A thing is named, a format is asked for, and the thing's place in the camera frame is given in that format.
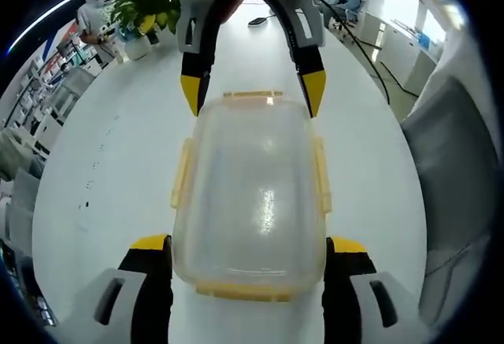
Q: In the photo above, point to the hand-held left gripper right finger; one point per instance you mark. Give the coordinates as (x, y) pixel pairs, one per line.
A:
(354, 300)

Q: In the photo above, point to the person's right hand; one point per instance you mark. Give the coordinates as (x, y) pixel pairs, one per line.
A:
(230, 5)

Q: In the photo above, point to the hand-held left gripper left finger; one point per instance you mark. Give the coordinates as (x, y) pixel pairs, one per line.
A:
(141, 300)

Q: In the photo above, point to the white plant pot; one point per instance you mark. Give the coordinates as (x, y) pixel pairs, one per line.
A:
(138, 46)

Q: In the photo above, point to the clear container with yellow buckles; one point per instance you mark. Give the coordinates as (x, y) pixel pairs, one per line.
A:
(252, 186)

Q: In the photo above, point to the grey mesh office chair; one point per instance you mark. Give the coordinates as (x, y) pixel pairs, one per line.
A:
(453, 186)

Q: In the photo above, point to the white low cabinets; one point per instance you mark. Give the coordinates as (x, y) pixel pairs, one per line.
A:
(397, 49)

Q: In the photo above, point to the green potted plant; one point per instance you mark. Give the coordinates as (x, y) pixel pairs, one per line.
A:
(145, 3)

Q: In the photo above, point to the small black flat object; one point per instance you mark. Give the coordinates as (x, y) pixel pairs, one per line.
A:
(258, 22)

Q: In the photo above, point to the curved ceiling light strip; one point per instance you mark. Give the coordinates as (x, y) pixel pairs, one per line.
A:
(47, 9)

